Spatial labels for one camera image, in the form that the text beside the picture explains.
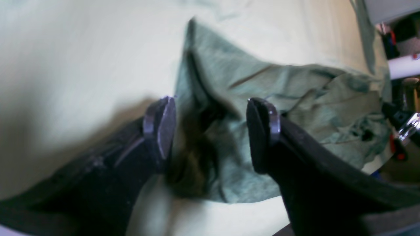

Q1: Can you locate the white cylinder on stand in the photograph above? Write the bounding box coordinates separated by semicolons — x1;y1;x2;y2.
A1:
388;53;420;80

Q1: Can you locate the robot arm at right edge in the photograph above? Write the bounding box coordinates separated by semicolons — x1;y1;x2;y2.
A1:
382;77;420;162

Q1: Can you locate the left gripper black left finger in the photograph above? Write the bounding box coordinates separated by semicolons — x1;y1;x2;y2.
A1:
1;97;177;236

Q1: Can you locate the light green table cloth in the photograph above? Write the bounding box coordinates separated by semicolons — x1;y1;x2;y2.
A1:
0;0;394;236

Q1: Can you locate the green long-sleeve T-shirt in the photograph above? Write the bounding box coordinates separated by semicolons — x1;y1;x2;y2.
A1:
168;18;390;204

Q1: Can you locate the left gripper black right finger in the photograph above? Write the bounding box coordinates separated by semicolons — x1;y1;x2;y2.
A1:
246;98;419;236

